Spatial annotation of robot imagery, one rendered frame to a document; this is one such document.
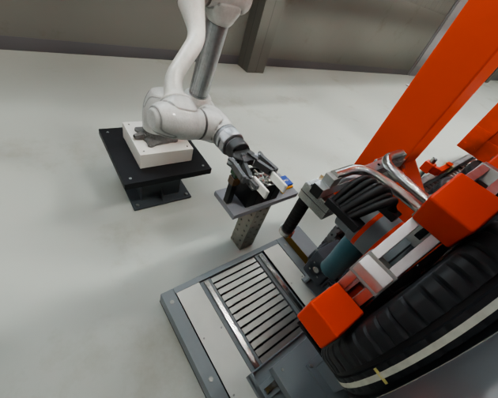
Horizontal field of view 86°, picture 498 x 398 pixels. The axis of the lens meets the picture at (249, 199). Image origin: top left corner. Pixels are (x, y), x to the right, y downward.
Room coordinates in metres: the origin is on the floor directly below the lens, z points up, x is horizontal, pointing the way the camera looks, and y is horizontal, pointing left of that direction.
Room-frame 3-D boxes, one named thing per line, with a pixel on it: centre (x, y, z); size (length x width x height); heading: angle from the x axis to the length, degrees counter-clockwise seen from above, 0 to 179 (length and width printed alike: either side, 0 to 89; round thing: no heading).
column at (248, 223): (1.06, -0.05, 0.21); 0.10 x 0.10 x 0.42; 51
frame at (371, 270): (0.54, -0.43, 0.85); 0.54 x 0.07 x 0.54; 141
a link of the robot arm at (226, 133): (0.78, 0.13, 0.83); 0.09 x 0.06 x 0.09; 141
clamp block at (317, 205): (0.54, -0.16, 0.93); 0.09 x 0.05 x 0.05; 51
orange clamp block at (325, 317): (0.29, -0.24, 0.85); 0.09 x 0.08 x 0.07; 141
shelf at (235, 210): (1.04, -0.04, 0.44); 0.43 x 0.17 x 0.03; 141
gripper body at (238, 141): (0.73, 0.08, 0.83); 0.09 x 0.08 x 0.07; 51
